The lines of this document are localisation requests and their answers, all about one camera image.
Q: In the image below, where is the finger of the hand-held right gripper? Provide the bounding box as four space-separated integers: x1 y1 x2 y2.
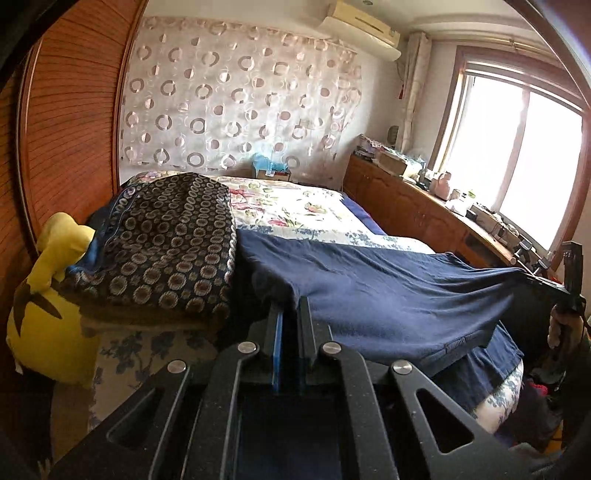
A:
511 239 565 291

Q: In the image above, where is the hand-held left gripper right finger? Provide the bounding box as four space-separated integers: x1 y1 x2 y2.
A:
295 295 537 480

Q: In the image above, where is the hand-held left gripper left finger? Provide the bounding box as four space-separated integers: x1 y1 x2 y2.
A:
46 302 284 480

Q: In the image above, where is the navy printed T-shirt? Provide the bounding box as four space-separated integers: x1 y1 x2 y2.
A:
235 228 556 412

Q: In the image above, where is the person's right hand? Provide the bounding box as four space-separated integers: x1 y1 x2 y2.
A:
547 306 584 352

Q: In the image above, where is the window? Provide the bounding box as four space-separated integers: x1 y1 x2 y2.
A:
427 43 591 256

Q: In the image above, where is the pink bottle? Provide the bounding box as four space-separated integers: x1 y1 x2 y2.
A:
431 171 454 200

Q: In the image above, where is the floral blanket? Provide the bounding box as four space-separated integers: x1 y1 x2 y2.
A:
124 170 371 241

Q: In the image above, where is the dark blue blanket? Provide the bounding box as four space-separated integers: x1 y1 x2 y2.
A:
341 193 389 237

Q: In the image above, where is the long wooden cabinet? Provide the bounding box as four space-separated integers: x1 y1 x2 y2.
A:
344 153 556 278

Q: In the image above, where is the flat cardboard box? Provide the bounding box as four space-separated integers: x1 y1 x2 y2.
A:
376 151 410 176

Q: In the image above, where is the blue plastic bag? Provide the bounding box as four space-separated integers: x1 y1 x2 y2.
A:
251 153 290 174

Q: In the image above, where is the stack of papers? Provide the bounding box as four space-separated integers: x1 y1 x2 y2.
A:
355 134 393 160

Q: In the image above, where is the patterned window drape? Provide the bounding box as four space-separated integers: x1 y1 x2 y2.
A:
397 32 433 151

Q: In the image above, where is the yellow plush toy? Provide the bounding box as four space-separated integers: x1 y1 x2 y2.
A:
6 212 100 387

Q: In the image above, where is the sheer circle-patterned curtain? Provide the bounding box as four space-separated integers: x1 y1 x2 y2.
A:
119 16 364 175

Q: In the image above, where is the wooden slatted wardrobe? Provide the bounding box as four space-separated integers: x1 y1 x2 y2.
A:
0 0 149 325

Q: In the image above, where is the dark ring-patterned folded cloth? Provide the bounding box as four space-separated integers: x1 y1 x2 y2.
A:
61 172 239 322

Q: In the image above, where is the wall air conditioner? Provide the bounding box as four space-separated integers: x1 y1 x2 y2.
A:
320 1 403 62

